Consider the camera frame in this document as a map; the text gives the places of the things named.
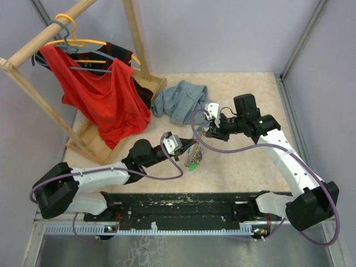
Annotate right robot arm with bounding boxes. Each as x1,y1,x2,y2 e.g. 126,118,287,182
204,93,339,231

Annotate left aluminium corner post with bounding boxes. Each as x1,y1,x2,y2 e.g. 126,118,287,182
30,0,51,27

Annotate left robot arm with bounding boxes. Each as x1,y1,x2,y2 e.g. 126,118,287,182
29,133,197,221

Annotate aluminium frame rail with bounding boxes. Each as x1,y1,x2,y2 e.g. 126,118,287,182
33,201,337,236

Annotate red tank top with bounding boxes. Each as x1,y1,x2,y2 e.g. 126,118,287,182
39,44,151,149

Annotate aluminium corner post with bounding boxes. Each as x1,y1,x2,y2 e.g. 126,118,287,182
30,0,51,27
279,0,329,81

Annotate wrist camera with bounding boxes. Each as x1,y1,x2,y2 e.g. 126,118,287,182
205,102,220,121
163,132,182,155

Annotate blue denim shirt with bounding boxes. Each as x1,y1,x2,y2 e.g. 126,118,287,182
152,80,212,126

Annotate yellow hanger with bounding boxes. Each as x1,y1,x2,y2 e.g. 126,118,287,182
36,13,141,72

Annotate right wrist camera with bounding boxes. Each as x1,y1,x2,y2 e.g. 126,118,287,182
205,102,220,121

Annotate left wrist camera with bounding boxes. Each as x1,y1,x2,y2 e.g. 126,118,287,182
163,132,182,155

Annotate teal hanger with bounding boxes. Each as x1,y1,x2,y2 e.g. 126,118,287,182
31,19,115,67

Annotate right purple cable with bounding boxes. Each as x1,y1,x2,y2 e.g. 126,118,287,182
191,108,342,247

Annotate bunch of keys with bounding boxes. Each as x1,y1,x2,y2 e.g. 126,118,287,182
185,135,204,171

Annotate right aluminium corner post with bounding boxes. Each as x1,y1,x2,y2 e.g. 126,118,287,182
279,0,329,81

